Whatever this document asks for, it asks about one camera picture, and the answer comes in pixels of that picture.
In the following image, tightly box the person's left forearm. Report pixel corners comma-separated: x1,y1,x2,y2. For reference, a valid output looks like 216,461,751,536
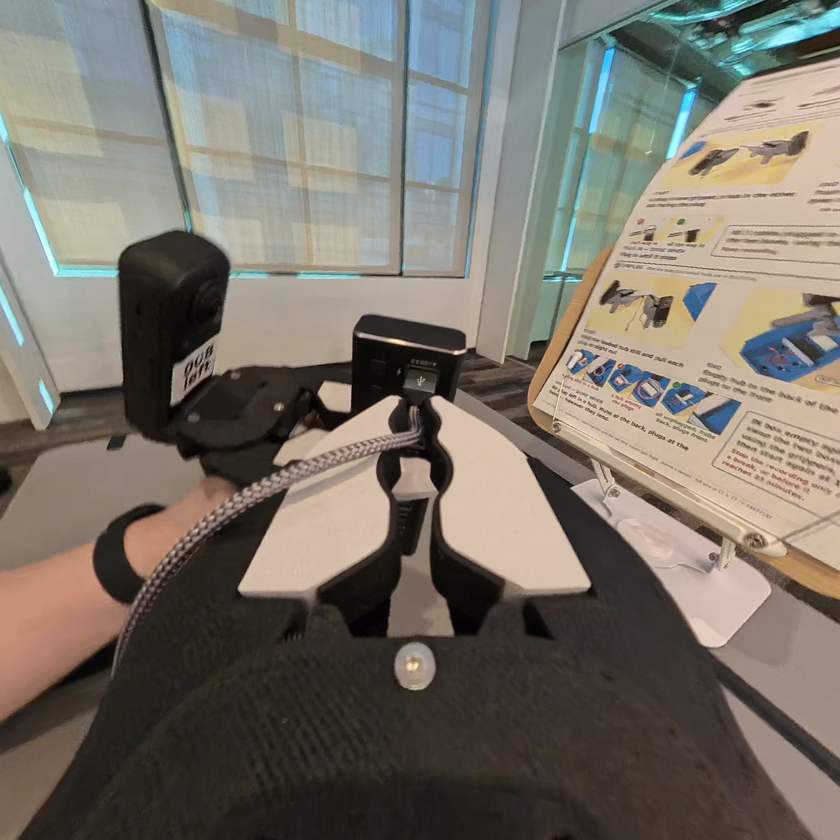
0,548,132,723

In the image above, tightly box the black usb hub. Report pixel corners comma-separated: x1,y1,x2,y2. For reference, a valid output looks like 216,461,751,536
352,314,468,555

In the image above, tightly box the white sign stand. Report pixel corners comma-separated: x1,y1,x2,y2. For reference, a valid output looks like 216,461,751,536
570,456,773,649

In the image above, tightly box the black wristband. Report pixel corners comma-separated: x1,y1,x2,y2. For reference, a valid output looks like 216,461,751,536
92,504,166,605

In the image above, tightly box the glass partition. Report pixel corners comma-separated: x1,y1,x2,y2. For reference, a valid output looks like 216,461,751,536
543,33,700,280

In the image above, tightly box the wooden backing board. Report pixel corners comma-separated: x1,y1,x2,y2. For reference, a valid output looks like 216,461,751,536
527,246,840,599

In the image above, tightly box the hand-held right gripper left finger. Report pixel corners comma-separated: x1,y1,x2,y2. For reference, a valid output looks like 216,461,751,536
238,395,406,636

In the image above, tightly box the person's left hand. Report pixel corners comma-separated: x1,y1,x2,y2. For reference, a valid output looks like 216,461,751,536
125,476,237,581

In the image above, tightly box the printed instruction sheet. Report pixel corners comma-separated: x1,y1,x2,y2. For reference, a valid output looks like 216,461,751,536
530,62,840,546

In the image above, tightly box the window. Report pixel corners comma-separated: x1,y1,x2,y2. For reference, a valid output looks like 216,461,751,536
0,0,490,278

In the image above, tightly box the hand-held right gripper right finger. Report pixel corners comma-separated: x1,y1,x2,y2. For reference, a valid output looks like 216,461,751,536
419,395,595,636

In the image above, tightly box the silver braided usb cable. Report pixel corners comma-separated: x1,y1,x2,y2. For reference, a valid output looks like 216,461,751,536
110,366,442,677

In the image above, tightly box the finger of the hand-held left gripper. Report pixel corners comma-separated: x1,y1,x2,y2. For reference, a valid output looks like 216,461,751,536
314,379,353,416
271,425,435,497

